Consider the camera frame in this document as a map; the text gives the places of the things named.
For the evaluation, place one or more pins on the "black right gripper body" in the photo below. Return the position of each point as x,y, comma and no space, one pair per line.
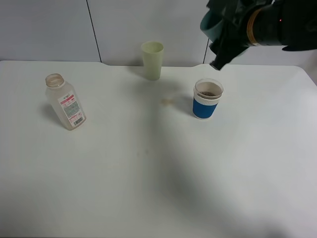
232,42

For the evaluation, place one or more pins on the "teal green plastic cup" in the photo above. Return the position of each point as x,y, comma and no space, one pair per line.
211,25

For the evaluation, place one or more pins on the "clear plastic drink bottle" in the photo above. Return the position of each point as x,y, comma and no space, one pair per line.
65,102

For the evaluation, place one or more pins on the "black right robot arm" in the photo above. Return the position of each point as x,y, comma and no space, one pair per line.
291,24

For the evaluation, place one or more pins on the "blue sleeved paper cup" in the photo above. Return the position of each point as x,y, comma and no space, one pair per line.
207,94

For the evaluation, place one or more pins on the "pale yellow plastic cup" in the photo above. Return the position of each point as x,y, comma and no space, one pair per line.
152,55

